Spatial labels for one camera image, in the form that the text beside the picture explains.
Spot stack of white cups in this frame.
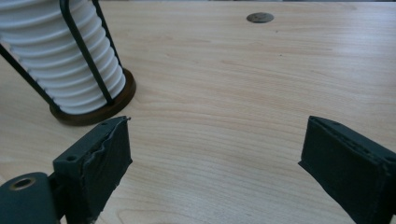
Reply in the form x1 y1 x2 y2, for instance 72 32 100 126
0 0 127 116

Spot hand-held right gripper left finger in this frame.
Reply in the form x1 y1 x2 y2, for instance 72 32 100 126
49 116 134 224

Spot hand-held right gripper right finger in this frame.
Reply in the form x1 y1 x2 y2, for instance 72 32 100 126
298 115 396 224

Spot round metal table disc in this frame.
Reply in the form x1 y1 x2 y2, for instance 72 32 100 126
246 12 275 24

